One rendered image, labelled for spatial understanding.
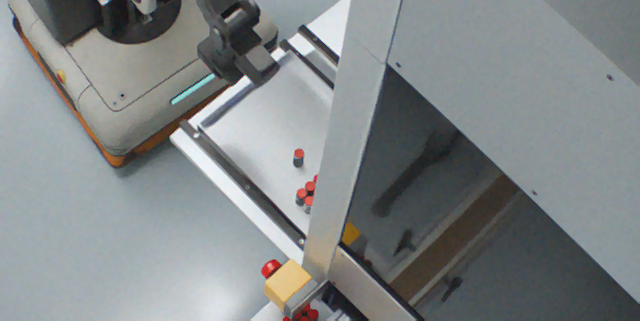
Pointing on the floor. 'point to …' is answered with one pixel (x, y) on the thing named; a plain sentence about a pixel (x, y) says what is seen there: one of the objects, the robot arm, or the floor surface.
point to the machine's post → (353, 106)
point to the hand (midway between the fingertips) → (221, 73)
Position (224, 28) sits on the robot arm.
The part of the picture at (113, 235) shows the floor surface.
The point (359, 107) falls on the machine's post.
